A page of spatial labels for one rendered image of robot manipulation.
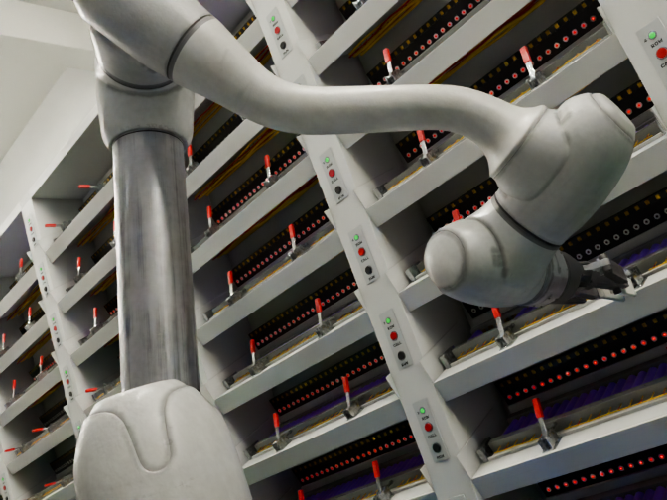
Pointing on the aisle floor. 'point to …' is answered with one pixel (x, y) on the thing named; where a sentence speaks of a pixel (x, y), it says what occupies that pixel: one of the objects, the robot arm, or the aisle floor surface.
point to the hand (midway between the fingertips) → (614, 288)
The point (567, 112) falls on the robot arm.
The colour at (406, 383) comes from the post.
